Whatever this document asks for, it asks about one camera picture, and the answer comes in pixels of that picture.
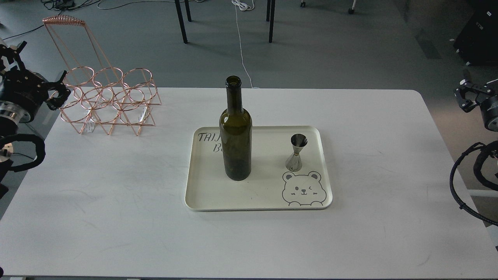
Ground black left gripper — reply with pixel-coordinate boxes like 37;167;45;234
1;41;71;113

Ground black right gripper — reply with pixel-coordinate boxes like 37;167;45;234
454;79;498;113

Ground dark green wine bottle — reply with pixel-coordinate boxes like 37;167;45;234
219;75;252;181

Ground silver steel jigger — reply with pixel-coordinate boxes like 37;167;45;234
285;133;308;172

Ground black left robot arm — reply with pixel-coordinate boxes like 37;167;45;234
0;41;71;137

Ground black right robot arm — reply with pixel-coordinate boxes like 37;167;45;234
454;79;498;132

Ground black equipment case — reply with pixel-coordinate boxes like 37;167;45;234
453;0;498;65

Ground black table leg left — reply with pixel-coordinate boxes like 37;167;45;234
174;0;192;44

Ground black table leg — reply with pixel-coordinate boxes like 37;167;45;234
266;0;276;43
174;0;192;44

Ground cream bear serving tray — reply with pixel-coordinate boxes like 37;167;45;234
185;126;333;212

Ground black table leg right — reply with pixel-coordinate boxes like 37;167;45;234
266;0;276;43

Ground copper wire wine rack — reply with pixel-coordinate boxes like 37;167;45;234
42;15;162;135

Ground black braided cable left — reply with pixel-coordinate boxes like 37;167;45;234
0;133;46;173

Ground black floor cables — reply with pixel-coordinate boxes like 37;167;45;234
0;0;102;41

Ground white floor cable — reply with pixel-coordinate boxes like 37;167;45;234
231;0;259;89

